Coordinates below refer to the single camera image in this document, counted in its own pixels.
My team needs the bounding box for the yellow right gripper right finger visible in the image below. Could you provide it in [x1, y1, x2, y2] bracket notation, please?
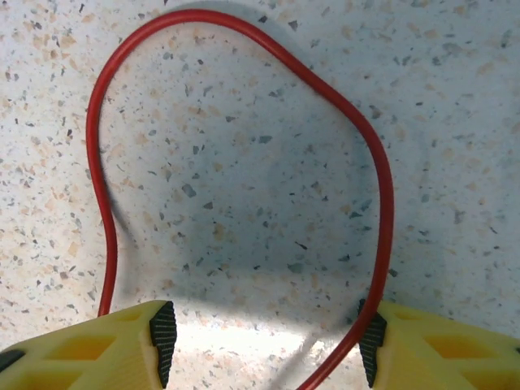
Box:
[356, 298, 520, 390]

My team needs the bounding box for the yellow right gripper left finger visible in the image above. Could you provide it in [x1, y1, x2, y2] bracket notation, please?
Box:
[0, 299, 179, 390]

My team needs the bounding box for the red cable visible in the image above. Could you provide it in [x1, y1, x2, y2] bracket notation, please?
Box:
[85, 8, 396, 390]

